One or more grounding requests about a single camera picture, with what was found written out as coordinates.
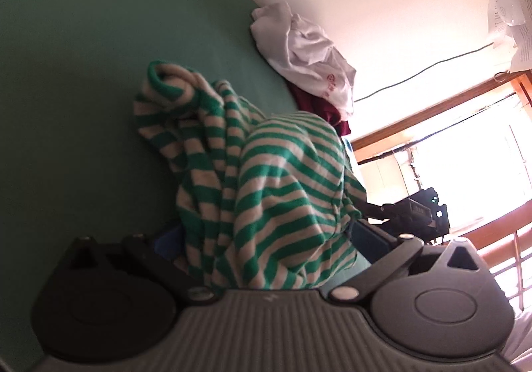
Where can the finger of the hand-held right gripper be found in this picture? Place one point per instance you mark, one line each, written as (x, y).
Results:
(374, 210)

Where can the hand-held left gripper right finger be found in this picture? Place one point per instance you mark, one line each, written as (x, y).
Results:
(370, 239)

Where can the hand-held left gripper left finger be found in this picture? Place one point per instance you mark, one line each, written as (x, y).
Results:
(170, 243)

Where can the green white striped shirt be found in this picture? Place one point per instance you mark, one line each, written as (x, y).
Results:
(282, 189)

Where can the dark red garment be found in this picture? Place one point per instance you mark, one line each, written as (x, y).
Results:
(320, 110)

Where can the white garment with red print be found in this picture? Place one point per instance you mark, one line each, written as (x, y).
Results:
(303, 47)

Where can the white printed paper sheets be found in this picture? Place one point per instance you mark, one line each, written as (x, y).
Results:
(503, 10)

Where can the wooden window frame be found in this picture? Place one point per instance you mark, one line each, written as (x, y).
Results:
(436, 114)

